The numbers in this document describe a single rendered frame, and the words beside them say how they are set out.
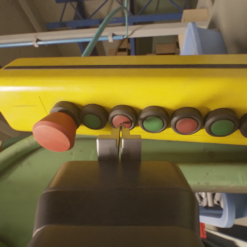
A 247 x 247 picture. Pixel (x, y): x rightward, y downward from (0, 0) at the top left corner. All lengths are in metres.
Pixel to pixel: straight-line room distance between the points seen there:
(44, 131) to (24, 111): 0.06
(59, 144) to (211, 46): 0.53
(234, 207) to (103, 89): 0.32
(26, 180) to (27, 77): 0.12
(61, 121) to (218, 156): 0.17
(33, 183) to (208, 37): 0.58
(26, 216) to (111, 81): 0.17
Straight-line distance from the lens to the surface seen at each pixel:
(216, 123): 0.17
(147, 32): 1.59
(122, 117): 0.16
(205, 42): 0.61
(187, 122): 0.16
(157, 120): 0.16
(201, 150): 0.22
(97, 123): 0.18
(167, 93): 0.16
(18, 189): 0.25
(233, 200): 0.40
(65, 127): 0.16
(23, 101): 0.22
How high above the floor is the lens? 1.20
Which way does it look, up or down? 6 degrees up
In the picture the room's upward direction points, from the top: 91 degrees counter-clockwise
